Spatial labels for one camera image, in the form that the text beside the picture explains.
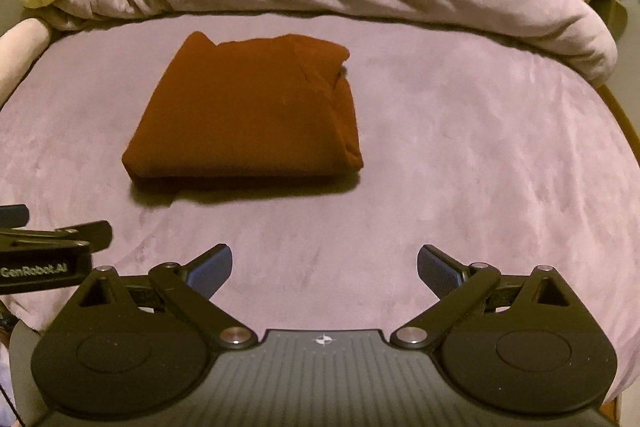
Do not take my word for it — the pink bolster pillow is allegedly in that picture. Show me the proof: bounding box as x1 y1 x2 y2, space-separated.
0 18 53 100

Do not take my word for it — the gold side table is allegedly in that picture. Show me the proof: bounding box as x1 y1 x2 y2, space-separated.
575 0 629 40

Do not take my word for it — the lilac bed sheet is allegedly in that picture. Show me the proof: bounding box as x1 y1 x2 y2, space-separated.
0 9 636 348

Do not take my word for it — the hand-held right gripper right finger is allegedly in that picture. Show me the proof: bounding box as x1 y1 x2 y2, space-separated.
391 243 576 351

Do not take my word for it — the rust brown sweater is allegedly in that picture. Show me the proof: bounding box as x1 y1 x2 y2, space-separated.
121 31 365 184

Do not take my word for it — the wooden bed frame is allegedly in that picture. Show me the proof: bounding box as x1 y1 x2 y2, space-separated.
592 79 640 427

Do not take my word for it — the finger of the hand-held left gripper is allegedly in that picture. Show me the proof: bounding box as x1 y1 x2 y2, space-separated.
0 220 114 254
0 204 30 229

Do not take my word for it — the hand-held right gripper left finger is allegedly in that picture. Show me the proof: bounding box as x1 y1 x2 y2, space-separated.
70 243 259 351

